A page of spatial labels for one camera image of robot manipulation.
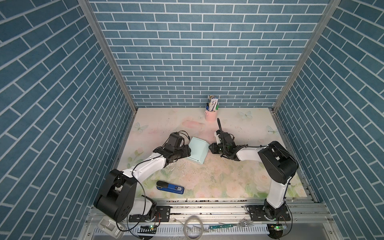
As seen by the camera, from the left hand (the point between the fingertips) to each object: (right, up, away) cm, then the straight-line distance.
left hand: (188, 150), depth 88 cm
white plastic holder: (-36, -31, -19) cm, 51 cm away
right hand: (+13, +2, +9) cm, 16 cm away
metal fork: (+27, -32, -18) cm, 45 cm away
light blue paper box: (+7, 0, +6) cm, 9 cm away
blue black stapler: (-14, -17, -9) cm, 24 cm away
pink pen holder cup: (+16, +21, +24) cm, 35 cm away
